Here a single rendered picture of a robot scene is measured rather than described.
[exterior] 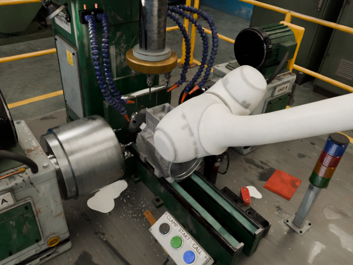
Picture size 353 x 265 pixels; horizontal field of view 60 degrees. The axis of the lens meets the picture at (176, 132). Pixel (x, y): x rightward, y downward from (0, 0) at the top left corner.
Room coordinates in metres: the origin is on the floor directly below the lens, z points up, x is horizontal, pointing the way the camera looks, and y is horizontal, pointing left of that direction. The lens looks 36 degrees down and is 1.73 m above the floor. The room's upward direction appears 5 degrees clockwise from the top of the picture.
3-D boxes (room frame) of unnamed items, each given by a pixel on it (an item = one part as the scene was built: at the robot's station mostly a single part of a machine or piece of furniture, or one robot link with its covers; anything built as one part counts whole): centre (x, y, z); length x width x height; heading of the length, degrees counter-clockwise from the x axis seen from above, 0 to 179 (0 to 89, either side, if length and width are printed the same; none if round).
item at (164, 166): (0.91, 0.02, 1.02); 0.20 x 0.19 x 0.19; 40
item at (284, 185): (0.98, -0.49, 0.80); 0.15 x 0.12 x 0.01; 145
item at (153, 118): (0.94, 0.04, 1.11); 0.12 x 0.11 x 0.07; 40
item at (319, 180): (0.77, -0.50, 1.05); 0.06 x 0.06 x 0.04
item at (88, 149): (0.74, 0.35, 1.04); 0.37 x 0.25 x 0.25; 131
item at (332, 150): (0.77, -0.50, 1.19); 0.06 x 0.06 x 0.04
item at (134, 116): (1.05, 0.14, 1.02); 0.15 x 0.02 x 0.15; 131
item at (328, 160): (0.77, -0.50, 1.14); 0.06 x 0.06 x 0.04
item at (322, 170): (0.77, -0.50, 1.10); 0.06 x 0.06 x 0.04
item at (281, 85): (1.37, -0.36, 0.99); 0.35 x 0.31 x 0.37; 131
